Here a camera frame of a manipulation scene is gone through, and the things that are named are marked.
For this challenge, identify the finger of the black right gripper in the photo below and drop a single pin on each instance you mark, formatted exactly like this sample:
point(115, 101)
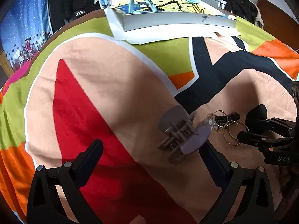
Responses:
point(256, 119)
point(250, 139)

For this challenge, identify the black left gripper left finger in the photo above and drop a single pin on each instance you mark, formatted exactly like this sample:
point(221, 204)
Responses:
point(85, 163)

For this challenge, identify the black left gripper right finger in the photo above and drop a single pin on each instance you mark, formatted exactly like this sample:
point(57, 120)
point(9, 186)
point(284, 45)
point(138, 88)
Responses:
point(216, 164)

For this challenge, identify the grey hair claw clip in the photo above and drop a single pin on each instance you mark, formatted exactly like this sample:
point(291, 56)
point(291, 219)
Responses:
point(183, 138)

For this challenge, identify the person's left hand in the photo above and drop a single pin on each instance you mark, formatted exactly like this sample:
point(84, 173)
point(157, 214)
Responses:
point(138, 220)

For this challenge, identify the colourful cartoon bed sheet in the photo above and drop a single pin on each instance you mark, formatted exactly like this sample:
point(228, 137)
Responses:
point(84, 84)

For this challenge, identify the brown wooden headboard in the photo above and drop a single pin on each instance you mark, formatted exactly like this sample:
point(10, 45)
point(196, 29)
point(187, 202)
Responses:
point(279, 24)

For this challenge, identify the pile of dark clothes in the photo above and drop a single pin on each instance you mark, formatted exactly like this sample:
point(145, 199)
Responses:
point(246, 10)

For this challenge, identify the white shallow tray box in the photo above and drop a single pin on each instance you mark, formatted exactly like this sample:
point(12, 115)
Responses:
point(145, 21)

